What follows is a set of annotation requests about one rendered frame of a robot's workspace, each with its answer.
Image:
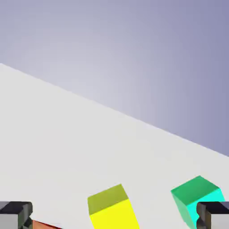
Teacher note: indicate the small green cube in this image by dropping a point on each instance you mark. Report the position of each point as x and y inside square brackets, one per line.
[193, 195]

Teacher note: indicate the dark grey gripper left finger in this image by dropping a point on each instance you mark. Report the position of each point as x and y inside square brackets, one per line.
[17, 214]

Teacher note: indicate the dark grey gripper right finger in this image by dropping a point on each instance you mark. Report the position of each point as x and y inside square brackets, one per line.
[212, 215]

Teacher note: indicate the small yellow cube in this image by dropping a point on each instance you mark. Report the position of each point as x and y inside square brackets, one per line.
[112, 209]

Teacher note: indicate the small red cube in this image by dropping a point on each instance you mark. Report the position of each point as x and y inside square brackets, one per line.
[42, 225]

